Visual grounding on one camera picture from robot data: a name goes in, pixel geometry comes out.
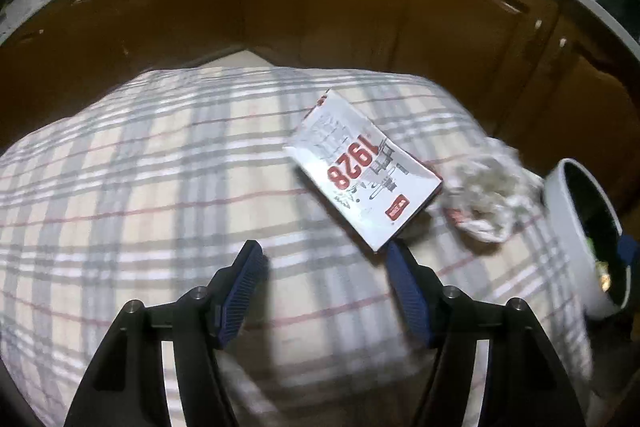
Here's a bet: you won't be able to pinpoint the white round trash bin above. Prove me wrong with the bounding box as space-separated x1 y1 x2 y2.
542 158 639 321

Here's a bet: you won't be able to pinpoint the white red 1928 box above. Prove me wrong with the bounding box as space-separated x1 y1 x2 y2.
284 90 442 251

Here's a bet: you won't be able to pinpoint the white crumpled paper ball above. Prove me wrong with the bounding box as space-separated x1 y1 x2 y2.
442 138 542 245

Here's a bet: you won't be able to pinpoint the plaid checkered tablecloth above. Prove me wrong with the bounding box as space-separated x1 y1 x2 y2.
0 66 597 427

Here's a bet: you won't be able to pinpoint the brown wooden lower cabinets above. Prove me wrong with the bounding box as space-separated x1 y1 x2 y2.
1 0 639 213

